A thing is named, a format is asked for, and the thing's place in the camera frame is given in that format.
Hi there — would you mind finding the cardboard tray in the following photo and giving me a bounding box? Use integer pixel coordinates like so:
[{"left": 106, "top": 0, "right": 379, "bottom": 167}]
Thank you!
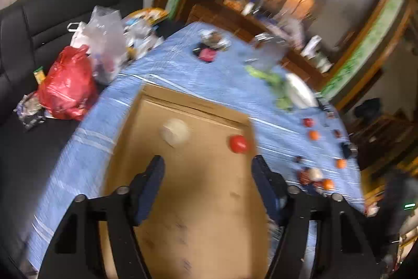
[{"left": 102, "top": 85, "right": 269, "bottom": 278}]

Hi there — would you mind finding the blue plaid tablecloth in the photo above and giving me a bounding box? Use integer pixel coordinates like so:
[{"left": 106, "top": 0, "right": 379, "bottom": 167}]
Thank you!
[{"left": 28, "top": 22, "right": 364, "bottom": 268}]

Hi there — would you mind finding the small orange far top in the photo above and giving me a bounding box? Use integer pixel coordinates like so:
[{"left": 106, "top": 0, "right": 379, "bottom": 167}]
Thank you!
[{"left": 308, "top": 130, "right": 320, "bottom": 141}]

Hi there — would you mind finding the green leafy vegetable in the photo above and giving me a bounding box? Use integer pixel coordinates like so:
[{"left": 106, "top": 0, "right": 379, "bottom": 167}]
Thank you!
[{"left": 245, "top": 65, "right": 294, "bottom": 112}]

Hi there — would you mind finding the red jujube right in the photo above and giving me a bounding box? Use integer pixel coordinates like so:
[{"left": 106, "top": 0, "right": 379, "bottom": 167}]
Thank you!
[{"left": 298, "top": 170, "right": 312, "bottom": 186}]

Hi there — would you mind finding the small orange far right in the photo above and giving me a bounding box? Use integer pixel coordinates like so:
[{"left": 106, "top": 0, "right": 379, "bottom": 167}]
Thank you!
[{"left": 336, "top": 159, "right": 347, "bottom": 169}]

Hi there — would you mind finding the black sofa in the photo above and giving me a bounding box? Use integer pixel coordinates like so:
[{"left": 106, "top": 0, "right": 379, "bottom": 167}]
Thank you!
[{"left": 1, "top": 0, "right": 144, "bottom": 265}]

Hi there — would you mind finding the white enamel basin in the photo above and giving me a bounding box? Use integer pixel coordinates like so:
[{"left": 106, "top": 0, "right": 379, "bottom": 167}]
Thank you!
[{"left": 285, "top": 73, "right": 318, "bottom": 109}]

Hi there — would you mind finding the red cherry tomato far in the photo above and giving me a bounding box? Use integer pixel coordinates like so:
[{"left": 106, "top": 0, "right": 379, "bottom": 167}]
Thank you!
[{"left": 303, "top": 117, "right": 315, "bottom": 127}]

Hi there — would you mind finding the wooden sideboard counter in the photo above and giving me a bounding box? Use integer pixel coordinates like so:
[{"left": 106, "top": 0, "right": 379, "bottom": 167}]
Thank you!
[{"left": 176, "top": 0, "right": 328, "bottom": 91}]

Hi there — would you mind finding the large orange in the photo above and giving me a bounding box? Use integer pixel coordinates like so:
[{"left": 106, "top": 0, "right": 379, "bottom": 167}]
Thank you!
[{"left": 322, "top": 178, "right": 335, "bottom": 191}]

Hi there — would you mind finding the pink perfume box bottle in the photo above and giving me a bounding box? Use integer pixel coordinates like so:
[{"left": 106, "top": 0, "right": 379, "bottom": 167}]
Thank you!
[{"left": 192, "top": 30, "right": 231, "bottom": 63}]

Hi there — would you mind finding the dark jujube far right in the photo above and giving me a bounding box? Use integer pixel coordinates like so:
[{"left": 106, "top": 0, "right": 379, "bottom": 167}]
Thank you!
[{"left": 333, "top": 130, "right": 341, "bottom": 138}]

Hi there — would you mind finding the small orange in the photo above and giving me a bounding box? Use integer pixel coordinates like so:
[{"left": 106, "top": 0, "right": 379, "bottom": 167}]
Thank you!
[
  {"left": 308, "top": 130, "right": 320, "bottom": 141},
  {"left": 336, "top": 159, "right": 347, "bottom": 169}
]

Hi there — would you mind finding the clear plastic bag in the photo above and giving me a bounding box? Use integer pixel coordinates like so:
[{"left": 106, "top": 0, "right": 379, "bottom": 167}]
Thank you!
[{"left": 67, "top": 6, "right": 128, "bottom": 85}]

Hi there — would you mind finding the black small box device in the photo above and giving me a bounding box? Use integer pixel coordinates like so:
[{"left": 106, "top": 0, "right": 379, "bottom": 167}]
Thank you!
[{"left": 340, "top": 142, "right": 358, "bottom": 159}]

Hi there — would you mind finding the clear plastic pitcher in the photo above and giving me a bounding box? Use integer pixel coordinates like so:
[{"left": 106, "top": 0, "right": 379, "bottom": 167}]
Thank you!
[{"left": 248, "top": 32, "right": 290, "bottom": 72}]

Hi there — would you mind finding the red plastic bag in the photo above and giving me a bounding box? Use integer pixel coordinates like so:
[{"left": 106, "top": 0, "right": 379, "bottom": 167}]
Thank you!
[{"left": 38, "top": 45, "right": 98, "bottom": 121}]

